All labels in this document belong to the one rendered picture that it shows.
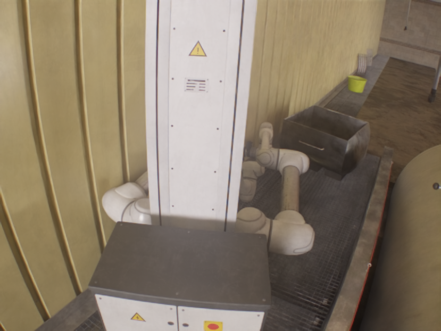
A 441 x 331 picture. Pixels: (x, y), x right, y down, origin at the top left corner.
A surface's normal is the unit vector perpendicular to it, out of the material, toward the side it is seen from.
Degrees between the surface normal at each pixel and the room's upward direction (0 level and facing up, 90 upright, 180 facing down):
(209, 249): 0
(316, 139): 92
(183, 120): 90
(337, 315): 1
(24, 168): 90
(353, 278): 2
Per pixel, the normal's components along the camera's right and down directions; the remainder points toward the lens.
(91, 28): 0.86, 0.33
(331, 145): -0.66, 0.32
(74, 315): 0.07, -0.88
